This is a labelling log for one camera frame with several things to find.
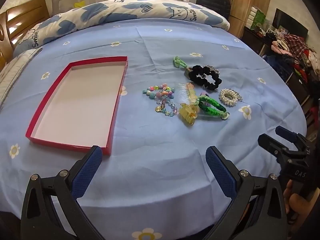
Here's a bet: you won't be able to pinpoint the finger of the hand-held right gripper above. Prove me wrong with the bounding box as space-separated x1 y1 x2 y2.
275 126 307 147
258 133 288 160

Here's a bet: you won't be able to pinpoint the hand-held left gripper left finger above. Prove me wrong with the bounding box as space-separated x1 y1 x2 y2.
20 145 105 240

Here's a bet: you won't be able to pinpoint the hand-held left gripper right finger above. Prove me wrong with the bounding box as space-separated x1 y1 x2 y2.
200 145 288 240

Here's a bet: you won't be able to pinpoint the white pearl hair tie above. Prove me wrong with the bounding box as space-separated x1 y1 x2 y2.
219 88 243 107

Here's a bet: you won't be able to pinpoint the green braided hair tie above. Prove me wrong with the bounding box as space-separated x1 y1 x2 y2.
196 95 230 120

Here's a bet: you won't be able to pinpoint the red shallow cardboard box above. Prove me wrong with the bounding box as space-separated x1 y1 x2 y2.
25 56 129 156

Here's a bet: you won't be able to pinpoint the yellow claw hair clip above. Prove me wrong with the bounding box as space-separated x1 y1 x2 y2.
178 102 200 127

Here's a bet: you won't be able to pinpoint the clear hair comb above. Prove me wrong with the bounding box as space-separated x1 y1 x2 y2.
177 83 198 105

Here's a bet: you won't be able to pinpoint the black velvet scrunchie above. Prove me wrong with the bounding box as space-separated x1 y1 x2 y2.
188 64 222 91

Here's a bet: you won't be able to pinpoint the colourful bead bracelet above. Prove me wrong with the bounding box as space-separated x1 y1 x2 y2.
142 82 177 103

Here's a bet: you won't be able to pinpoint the person's right hand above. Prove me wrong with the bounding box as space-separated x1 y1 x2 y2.
284 180 318 233

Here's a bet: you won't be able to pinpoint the blue flowered bedsheet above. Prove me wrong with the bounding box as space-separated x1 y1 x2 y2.
0 17 308 240

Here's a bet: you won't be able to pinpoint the pile of clothes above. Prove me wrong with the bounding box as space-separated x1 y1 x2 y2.
271 34 320 85

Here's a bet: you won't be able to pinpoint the silver glitter hair clip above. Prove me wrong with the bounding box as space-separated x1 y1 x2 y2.
202 65 220 75

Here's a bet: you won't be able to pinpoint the dark cabinet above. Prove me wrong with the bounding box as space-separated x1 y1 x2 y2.
244 26 313 105

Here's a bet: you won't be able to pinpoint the rose gold wristwatch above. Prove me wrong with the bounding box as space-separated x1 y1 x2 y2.
184 65 194 82

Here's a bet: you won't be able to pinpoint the black monitor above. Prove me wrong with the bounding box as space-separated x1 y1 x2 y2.
272 8 308 40

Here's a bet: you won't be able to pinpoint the stack of green white boxes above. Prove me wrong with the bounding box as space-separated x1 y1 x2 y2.
250 5 267 29

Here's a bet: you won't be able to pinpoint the green hair clip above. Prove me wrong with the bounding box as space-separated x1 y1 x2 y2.
172 56 188 68

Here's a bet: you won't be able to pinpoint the white striped pillow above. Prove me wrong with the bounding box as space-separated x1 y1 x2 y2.
0 47 43 105

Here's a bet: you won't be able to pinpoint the white blue printed quilt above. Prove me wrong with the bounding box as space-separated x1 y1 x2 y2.
12 0 230 55

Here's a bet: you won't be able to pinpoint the wooden headboard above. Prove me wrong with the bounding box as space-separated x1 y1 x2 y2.
0 0 49 68

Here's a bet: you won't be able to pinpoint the pastel chain bracelet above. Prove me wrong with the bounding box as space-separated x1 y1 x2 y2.
154 97 178 117

